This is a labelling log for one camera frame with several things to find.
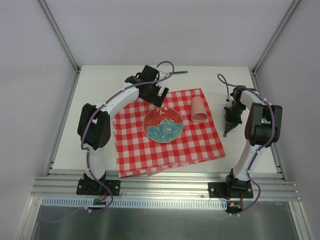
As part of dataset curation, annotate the red teal ceramic plate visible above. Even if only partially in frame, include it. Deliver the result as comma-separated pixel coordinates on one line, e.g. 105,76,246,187
142,107,184,144

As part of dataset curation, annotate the salmon pink plastic cup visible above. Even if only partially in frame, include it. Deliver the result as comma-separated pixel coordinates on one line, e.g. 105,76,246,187
190,96,208,123

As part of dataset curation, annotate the red white checkered cloth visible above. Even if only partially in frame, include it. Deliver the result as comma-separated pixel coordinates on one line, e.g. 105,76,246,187
113,88,226,177

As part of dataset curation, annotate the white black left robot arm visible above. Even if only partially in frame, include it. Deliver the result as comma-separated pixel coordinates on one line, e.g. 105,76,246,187
77,61,175,194

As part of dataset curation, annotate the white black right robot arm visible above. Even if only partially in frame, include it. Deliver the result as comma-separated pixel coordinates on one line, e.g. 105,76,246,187
223,85,283,198

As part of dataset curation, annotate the fork with green handle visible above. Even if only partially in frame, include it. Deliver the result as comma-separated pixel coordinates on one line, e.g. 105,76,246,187
172,70,188,75

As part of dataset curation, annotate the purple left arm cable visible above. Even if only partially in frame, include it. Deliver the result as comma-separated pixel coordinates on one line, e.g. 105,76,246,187
39,60,175,223

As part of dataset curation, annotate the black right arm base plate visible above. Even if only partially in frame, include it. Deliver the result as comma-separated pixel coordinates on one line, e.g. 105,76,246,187
207,182,254,200

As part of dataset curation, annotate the aluminium frame post left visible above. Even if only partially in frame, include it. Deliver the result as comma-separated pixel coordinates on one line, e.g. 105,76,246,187
37,0,81,74

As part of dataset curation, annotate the aluminium frame post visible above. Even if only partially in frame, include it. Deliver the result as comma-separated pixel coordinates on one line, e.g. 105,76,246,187
251,0,302,76
37,0,81,74

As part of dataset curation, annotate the aluminium frame post right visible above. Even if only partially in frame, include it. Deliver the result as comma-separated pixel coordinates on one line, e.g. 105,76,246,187
251,0,302,76

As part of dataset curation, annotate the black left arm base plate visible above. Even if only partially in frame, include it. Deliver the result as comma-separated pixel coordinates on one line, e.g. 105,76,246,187
76,178,121,196

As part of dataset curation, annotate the white slotted cable duct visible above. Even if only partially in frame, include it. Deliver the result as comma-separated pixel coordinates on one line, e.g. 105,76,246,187
41,197,227,211

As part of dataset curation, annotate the aluminium front rail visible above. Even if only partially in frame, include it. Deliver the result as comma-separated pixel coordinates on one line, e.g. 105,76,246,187
31,169,302,202

